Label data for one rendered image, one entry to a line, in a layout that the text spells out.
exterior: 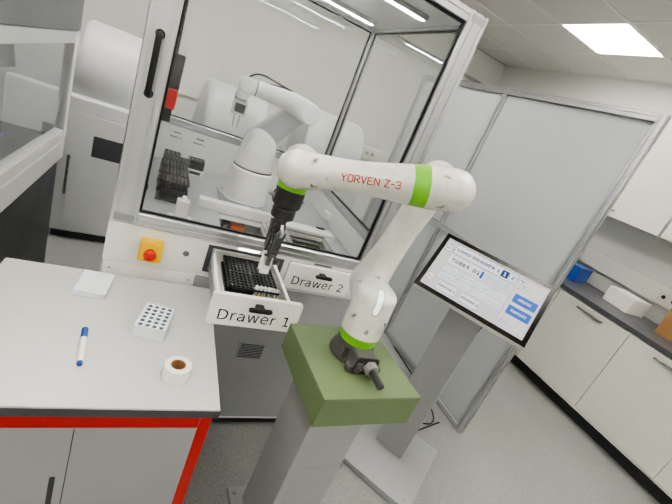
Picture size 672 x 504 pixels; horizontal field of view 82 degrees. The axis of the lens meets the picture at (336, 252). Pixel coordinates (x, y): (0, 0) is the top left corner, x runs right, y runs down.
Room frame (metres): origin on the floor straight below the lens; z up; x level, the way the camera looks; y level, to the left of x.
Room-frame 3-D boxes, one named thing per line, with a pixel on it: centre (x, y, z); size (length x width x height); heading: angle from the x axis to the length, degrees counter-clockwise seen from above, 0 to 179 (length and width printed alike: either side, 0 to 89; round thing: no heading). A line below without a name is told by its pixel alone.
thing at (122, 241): (1.78, 0.49, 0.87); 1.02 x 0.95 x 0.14; 118
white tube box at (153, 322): (0.96, 0.42, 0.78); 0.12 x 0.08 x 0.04; 16
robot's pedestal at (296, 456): (1.08, -0.17, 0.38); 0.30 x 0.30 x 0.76; 31
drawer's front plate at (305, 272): (1.48, 0.02, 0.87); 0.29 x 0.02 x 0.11; 118
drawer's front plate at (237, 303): (1.06, 0.16, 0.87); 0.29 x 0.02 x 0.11; 118
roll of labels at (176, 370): (0.81, 0.27, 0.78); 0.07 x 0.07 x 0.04
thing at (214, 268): (1.25, 0.26, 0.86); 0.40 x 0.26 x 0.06; 28
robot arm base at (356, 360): (1.04, -0.19, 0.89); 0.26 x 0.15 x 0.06; 27
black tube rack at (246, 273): (1.24, 0.25, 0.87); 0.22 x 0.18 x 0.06; 28
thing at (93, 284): (1.02, 0.66, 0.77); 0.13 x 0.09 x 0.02; 24
